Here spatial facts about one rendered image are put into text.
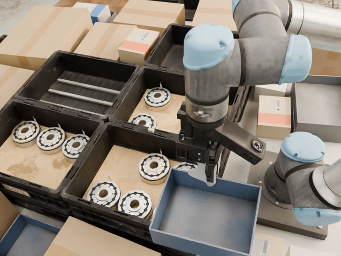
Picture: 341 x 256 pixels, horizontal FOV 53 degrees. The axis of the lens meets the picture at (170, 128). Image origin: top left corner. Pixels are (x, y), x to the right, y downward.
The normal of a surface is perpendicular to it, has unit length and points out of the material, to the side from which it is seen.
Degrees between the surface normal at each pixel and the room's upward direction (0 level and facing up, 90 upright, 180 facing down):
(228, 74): 74
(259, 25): 22
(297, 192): 64
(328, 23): 51
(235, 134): 30
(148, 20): 0
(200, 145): 5
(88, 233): 0
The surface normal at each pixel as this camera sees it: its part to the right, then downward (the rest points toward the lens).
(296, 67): 0.06, 0.46
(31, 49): -0.08, -0.65
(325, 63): -0.22, 0.75
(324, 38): 0.05, 0.73
